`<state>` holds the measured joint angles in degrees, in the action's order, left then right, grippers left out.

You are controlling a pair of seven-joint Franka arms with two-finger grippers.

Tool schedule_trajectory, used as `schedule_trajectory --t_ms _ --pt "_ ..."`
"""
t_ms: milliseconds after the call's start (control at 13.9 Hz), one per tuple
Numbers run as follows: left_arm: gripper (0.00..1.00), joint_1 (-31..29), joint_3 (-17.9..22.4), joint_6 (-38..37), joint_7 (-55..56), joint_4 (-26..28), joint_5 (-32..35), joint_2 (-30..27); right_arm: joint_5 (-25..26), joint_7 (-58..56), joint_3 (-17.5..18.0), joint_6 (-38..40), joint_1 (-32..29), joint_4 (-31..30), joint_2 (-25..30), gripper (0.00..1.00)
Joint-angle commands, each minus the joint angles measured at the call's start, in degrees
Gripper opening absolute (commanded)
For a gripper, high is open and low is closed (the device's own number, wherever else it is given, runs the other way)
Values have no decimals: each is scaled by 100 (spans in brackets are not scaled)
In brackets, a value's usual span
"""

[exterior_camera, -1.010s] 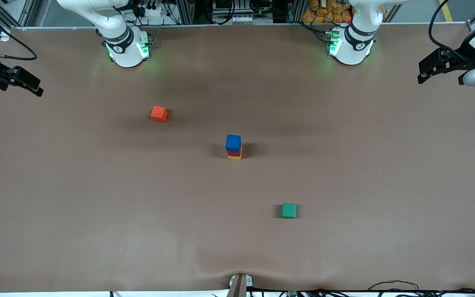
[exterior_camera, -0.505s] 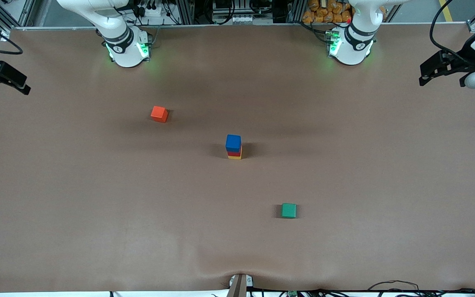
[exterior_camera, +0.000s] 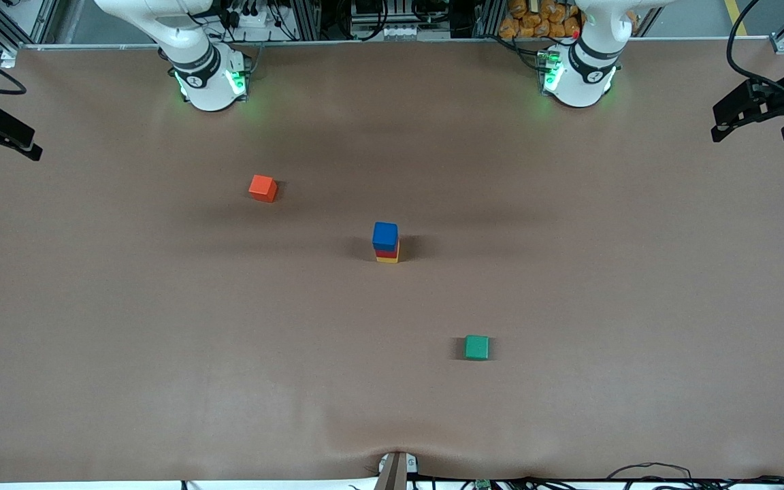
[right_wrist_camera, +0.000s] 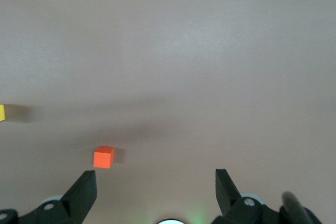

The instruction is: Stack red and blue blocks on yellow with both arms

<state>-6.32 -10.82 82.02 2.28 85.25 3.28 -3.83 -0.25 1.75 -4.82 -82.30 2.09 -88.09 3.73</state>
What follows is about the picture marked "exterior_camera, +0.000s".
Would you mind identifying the vertical aluminium profile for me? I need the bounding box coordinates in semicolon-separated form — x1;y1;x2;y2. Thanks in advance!
289;0;321;40
474;0;506;38

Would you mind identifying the blue cube block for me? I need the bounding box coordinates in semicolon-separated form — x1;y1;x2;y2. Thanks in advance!
372;222;399;251

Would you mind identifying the brown camera mount post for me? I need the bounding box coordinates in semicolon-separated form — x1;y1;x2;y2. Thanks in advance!
374;451;418;490

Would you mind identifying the orange lumpy bag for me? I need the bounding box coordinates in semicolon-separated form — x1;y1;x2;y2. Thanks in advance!
499;0;581;39

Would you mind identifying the black cable bundle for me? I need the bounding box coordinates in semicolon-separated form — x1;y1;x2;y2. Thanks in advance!
412;463;784;490

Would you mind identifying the orange cube block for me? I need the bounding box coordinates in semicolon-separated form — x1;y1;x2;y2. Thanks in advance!
248;175;278;203

